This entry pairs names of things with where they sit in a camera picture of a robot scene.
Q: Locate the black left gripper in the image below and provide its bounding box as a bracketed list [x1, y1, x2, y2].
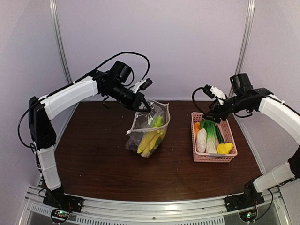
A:
[104, 82, 151, 112]

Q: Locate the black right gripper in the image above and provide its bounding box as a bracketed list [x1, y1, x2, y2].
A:
[202, 94, 250, 124]

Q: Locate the round green cabbage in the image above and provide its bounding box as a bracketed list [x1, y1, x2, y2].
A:
[152, 116, 164, 128]

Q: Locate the pink plastic basket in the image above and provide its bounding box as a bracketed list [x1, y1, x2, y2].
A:
[191, 112, 238, 163]

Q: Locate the clear zip top bag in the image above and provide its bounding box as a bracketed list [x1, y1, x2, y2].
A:
[124, 99, 171, 159]

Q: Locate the small napa cabbage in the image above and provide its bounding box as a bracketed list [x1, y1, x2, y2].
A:
[196, 128, 207, 153]

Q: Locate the green grape bunch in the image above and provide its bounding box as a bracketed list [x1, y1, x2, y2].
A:
[157, 129, 166, 136]

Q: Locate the yellow banana bunch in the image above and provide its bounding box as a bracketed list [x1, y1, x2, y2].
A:
[139, 130, 164, 158]

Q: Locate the yellow lemon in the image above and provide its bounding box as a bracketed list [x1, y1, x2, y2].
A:
[216, 142, 233, 154]

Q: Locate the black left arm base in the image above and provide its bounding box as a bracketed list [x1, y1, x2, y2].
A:
[43, 181, 83, 213]

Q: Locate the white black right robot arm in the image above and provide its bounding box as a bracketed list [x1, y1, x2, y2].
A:
[202, 73, 300, 207]

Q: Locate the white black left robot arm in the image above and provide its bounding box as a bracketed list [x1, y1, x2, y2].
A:
[28, 61, 153, 208]

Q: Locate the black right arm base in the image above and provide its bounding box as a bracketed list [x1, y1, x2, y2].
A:
[224, 193, 265, 212]

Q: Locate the green bok choy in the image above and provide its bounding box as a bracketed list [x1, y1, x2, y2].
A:
[200, 120, 217, 154]

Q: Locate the small orange fruit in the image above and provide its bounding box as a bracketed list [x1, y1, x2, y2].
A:
[194, 122, 201, 135]

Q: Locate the dark green cucumber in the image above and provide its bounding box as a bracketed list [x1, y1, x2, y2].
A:
[215, 125, 225, 144]

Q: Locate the right circuit board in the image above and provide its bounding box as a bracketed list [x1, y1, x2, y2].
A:
[239, 209, 258, 223]

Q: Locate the circuit board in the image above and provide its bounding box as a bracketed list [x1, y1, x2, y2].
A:
[50, 209, 70, 223]
[239, 209, 258, 223]

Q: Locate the left circuit board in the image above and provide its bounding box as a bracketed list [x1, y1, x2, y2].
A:
[50, 209, 70, 223]

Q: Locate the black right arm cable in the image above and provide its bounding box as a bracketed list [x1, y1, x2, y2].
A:
[191, 87, 300, 221]

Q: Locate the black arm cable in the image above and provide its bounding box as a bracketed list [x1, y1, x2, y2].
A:
[17, 51, 150, 150]
[191, 87, 300, 221]

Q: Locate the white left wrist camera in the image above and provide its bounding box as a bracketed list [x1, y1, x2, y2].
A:
[129, 78, 153, 93]

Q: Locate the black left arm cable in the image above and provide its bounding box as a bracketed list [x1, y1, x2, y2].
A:
[17, 51, 150, 150]

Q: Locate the aluminium front rail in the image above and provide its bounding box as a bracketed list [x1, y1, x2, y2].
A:
[18, 180, 291, 225]

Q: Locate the right aluminium frame post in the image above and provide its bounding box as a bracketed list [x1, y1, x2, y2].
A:
[226, 0, 255, 104]

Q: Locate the aluminium frame post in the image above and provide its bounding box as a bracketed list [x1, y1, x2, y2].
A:
[49, 0, 72, 84]
[226, 0, 255, 104]

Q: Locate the left aluminium frame post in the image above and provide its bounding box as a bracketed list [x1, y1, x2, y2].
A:
[49, 0, 72, 84]

